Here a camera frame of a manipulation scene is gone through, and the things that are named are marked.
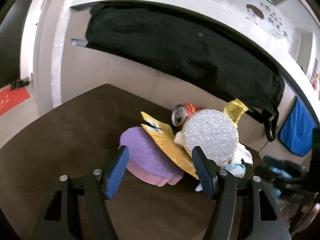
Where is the white tissue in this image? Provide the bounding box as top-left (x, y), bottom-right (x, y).
top-left (195, 142), bottom-right (254, 192)

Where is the yellow snack packet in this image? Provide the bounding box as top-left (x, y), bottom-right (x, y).
top-left (141, 112), bottom-right (199, 179)

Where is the round silver scouring pad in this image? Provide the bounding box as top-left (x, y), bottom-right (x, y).
top-left (182, 109), bottom-right (239, 166)

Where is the purple pink sponge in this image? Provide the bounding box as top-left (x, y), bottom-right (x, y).
top-left (120, 127), bottom-right (184, 187)

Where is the red crushed drink can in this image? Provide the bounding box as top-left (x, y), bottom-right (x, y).
top-left (171, 103), bottom-right (203, 129)

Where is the gold snack wrapper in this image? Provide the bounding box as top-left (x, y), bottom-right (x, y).
top-left (222, 99), bottom-right (248, 127)

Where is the white kitchen counter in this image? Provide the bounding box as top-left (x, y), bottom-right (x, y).
top-left (70, 0), bottom-right (319, 124)

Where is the blue hanging towel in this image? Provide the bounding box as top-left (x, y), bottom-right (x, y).
top-left (278, 98), bottom-right (316, 157)

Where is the black hanging bag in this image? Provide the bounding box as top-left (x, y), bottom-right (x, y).
top-left (85, 2), bottom-right (285, 141)

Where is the red floor mat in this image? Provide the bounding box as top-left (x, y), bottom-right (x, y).
top-left (0, 87), bottom-right (30, 116)

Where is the black refrigerator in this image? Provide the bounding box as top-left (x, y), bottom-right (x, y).
top-left (1, 0), bottom-right (28, 87)

